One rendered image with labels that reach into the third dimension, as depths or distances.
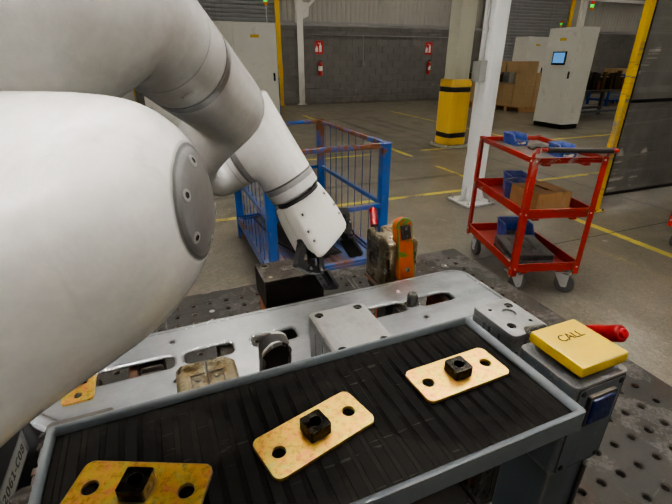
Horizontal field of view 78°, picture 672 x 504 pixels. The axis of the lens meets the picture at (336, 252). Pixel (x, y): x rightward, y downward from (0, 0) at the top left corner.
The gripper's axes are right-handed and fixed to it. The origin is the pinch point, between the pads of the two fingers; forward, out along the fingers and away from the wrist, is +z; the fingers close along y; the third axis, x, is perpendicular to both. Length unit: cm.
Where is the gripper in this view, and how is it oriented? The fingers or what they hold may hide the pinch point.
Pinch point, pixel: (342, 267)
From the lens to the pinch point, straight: 73.4
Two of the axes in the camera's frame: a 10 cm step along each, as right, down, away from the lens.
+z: 4.9, 7.9, 3.7
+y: -4.8, 6.0, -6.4
